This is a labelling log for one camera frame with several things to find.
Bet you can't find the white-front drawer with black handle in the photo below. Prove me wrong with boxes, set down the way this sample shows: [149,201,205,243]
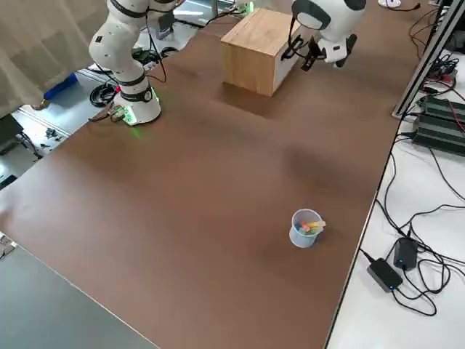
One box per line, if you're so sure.
[272,31,305,97]

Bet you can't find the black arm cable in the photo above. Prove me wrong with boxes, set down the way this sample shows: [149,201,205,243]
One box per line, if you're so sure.
[144,9,169,85]
[288,12,304,50]

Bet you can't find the aluminium frame post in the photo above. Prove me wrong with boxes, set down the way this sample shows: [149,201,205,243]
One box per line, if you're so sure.
[390,0,465,119]

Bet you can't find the dark grey power adapter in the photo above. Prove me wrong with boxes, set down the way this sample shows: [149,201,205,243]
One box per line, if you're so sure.
[365,257,405,294]

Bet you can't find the black power adapter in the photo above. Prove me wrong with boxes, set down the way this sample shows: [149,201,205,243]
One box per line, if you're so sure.
[392,236,419,271]

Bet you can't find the black power supply box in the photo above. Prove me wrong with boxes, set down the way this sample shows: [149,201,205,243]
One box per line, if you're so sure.
[415,94,465,127]
[411,115,465,158]

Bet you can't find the coiled black cable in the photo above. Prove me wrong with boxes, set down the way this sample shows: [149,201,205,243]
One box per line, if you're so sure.
[89,81,121,109]

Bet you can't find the translucent pale blue pen cup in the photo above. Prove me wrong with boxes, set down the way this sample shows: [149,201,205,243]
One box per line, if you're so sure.
[288,208,324,249]

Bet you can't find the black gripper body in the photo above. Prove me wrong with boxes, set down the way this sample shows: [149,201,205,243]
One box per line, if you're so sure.
[307,35,326,61]

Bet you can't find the wooden cabinet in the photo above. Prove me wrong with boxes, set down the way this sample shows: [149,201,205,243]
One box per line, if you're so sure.
[220,7,301,98]

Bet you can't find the beige curtain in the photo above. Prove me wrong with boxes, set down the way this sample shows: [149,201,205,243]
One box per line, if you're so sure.
[0,0,110,119]

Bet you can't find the blue plastic tool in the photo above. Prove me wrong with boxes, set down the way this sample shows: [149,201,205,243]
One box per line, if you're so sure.
[31,71,79,111]

